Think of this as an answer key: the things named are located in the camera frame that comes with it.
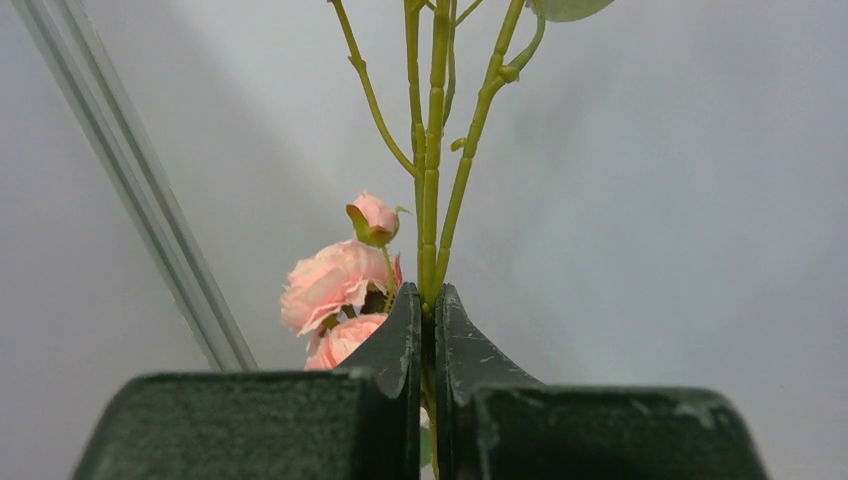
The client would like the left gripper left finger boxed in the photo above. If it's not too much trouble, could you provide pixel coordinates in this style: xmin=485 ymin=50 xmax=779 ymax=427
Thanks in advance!
xmin=73 ymin=283 xmax=421 ymax=479

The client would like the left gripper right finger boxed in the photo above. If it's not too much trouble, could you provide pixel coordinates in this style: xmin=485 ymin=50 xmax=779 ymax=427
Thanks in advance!
xmin=435 ymin=284 xmax=767 ymax=479

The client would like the pink double rose stem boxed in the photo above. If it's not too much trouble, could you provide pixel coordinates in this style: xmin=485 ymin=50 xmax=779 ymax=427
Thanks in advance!
xmin=279 ymin=191 xmax=404 ymax=371

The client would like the yellow rose stem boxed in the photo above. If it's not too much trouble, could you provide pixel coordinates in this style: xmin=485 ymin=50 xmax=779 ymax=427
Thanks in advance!
xmin=332 ymin=1 xmax=609 ymax=479

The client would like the aluminium frame rail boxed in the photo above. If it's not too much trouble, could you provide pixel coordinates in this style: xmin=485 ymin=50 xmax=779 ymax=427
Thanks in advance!
xmin=12 ymin=0 xmax=259 ymax=372

